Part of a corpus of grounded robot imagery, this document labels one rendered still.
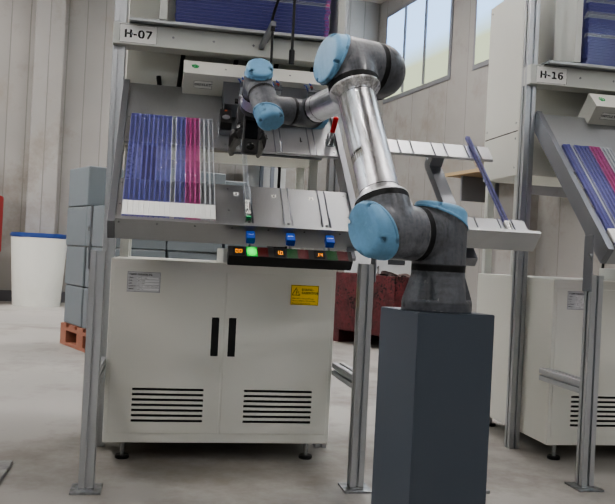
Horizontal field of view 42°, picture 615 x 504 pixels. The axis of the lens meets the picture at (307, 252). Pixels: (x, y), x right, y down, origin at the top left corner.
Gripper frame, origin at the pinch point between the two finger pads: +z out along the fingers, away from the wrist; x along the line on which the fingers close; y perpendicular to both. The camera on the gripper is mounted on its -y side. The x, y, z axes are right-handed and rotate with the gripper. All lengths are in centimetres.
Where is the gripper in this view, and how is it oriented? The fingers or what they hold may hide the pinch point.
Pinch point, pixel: (244, 156)
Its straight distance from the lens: 245.7
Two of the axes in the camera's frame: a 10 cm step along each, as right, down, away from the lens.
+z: -1.8, 5.5, 8.2
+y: -0.6, -8.4, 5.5
